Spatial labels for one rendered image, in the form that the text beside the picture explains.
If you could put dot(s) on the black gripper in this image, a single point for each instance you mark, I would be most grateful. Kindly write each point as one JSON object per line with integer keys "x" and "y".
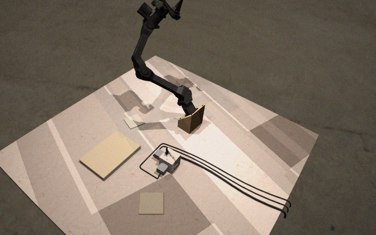
{"x": 173, "y": 12}

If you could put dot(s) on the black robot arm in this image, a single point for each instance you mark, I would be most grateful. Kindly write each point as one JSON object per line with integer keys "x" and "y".
{"x": 142, "y": 72}

